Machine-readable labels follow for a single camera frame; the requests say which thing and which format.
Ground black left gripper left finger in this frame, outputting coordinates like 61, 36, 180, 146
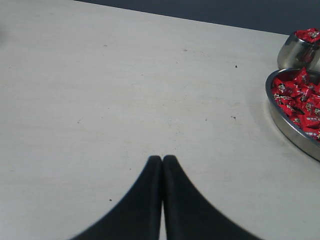
73, 155, 163, 240

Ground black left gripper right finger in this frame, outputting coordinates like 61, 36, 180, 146
162, 155, 258, 240

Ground round steel bowl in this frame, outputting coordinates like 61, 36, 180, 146
265, 68, 320, 161

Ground pile of red wrapped candies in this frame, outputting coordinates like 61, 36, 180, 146
271, 67, 320, 141

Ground stainless steel cup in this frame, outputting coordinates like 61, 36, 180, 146
277, 32, 320, 69

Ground candies inside cup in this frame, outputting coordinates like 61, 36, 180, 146
294, 28, 320, 45

